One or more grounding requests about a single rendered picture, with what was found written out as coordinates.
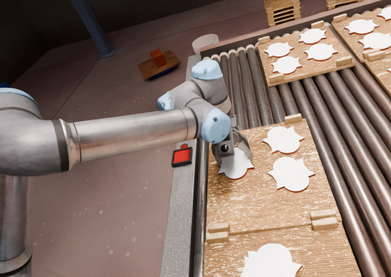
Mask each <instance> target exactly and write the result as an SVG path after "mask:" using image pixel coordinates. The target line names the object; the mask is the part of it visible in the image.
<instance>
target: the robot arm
mask: <svg viewBox="0 0 391 277"><path fill-rule="evenodd" d="M191 71H192V76H193V77H192V78H190V79H189V80H188V81H185V82H184V83H182V84H181V85H179V86H177V87H176V88H174V89H173V90H170V91H168V92H167V93H166V94H164V95H163V96H161V97H160V98H159V99H158V107H159V109H160V111H155V112H147V113H138V114H134V115H125V116H117V117H112V118H104V119H96V120H88V121H83V122H74V123H66V122H65V121H64V120H62V119H54V120H43V119H42V116H41V111H40V107H39V106H38V104H37V103H36V102H35V101H34V99H33V98H32V97H31V96H30V95H28V94H27V93H25V92H24V91H21V90H18V89H15V88H0V277H32V274H31V260H32V251H33V248H32V246H31V243H30V242H29V241H28V240H27V239H26V236H27V218H28V208H29V191H30V176H43V175H51V174H55V173H61V172H66V171H70V170H71V169H72V167H73V166H74V165H75V164H77V163H81V162H86V161H91V160H95V159H100V158H105V157H111V156H114V155H120V154H125V153H128V152H134V151H139V150H144V149H148V148H154V147H159V146H162V145H168V144H173V143H178V142H182V141H187V140H192V139H198V138H203V139H204V140H205V141H207V142H209V143H211V150H212V153H213V155H214V158H215V160H216V162H217V164H218V165H219V166H221V164H222V160H221V159H222V158H225V157H232V156H234V155H235V153H234V145H235V144H236V143H238V144H237V147H238V149H239V150H242V151H243V152H244V154H245V155H246V156H248V159H250V160H253V153H252V150H251V147H250V145H249V143H248V139H247V137H246V136H245V135H244V134H241V133H240V132H239V125H238V122H237V119H236V115H231V114H232V105H231V102H230V99H229V95H228V92H227V90H226V86H225V82H224V80H223V74H222V72H221V69H220V67H219V65H218V63H217V62H216V61H213V60H211V59H209V60H204V61H201V62H199V63H197V64H195V66H193V68H192V70H191ZM233 117H234V118H233Z"/></svg>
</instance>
